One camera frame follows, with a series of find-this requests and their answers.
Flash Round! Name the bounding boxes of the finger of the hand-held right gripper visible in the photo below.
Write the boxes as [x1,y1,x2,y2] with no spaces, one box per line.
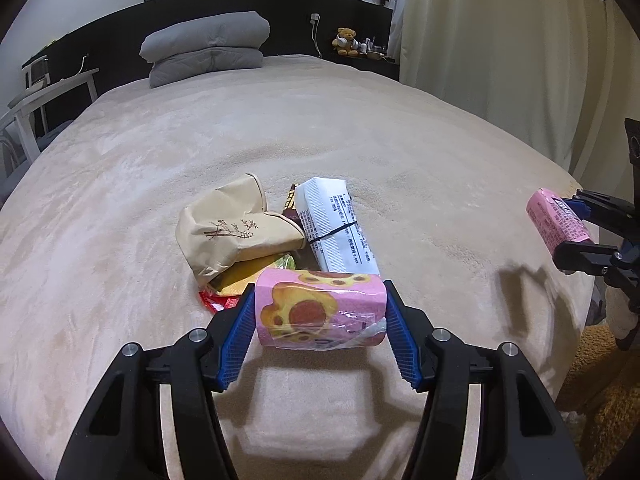
[567,189,640,233]
[552,241,621,276]

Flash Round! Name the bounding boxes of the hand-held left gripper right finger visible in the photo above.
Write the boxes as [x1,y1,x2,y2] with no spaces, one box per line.
[382,280,586,480]

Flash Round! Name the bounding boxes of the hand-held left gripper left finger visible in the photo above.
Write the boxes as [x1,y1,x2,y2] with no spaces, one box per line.
[55,282,257,480]

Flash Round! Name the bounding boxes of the red wrapper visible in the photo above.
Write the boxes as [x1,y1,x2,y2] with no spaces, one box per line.
[198,287,246,316]

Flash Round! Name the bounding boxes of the pink packet with dark print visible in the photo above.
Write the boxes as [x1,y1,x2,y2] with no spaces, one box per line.
[526,188,593,256]

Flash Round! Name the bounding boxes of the yellow packet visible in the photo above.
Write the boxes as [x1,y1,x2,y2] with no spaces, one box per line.
[215,254,281,295]

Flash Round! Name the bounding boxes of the pink paw cookie packet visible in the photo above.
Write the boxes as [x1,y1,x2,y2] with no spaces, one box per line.
[254,268,388,351]

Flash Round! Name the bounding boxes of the beige pouch with branch print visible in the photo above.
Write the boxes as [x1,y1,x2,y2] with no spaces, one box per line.
[175,172,307,286]

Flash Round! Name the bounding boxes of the white packet with rubber band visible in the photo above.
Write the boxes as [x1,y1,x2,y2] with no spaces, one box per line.
[294,176,381,277]

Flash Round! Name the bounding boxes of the brown wrapper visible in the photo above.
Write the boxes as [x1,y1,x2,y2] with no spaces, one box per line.
[282,183,306,233]

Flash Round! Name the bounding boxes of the shaggy yellow rug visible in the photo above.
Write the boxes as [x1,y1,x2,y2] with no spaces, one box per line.
[555,325,640,480]

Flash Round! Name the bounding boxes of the cream curtain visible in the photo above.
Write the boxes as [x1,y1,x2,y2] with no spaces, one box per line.
[387,0,640,196]

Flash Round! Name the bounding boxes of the bed with beige blanket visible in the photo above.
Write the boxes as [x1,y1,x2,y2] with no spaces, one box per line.
[0,55,601,480]

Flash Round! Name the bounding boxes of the black nightstand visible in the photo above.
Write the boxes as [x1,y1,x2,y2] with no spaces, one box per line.
[330,52,401,81]

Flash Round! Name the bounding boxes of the cluster of small bottles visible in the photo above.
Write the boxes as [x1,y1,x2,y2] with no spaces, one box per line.
[357,36,388,60]

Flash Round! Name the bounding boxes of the white chair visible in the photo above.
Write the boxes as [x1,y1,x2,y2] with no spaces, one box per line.
[0,110,23,181]

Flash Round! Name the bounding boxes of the brown teddy bear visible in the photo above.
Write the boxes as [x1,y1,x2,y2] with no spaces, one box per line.
[332,27,360,57]

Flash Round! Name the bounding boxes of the grey folded quilt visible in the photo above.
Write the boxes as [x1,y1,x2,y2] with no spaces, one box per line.
[139,10,271,88]

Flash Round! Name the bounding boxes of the white desk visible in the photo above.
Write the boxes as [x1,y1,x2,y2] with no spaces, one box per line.
[7,67,100,163]

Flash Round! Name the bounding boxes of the black headboard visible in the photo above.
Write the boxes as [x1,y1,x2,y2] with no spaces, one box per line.
[22,0,401,106]

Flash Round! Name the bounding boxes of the small white desk appliance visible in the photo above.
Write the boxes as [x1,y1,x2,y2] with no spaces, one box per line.
[22,57,51,91]

